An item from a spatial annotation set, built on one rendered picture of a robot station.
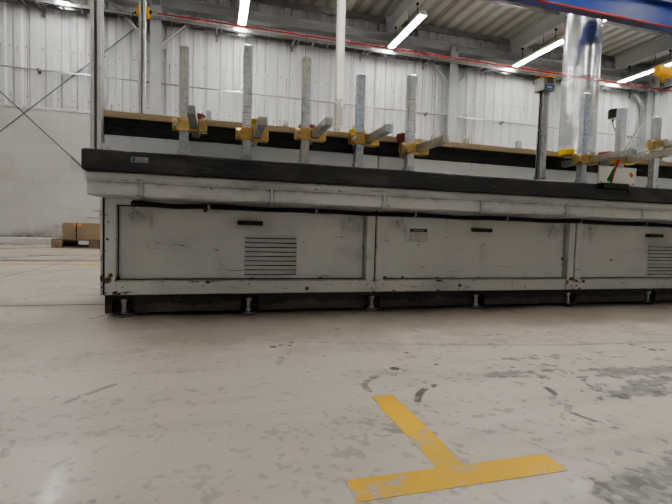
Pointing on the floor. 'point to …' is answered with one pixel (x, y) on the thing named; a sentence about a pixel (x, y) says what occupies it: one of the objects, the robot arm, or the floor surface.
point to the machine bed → (363, 241)
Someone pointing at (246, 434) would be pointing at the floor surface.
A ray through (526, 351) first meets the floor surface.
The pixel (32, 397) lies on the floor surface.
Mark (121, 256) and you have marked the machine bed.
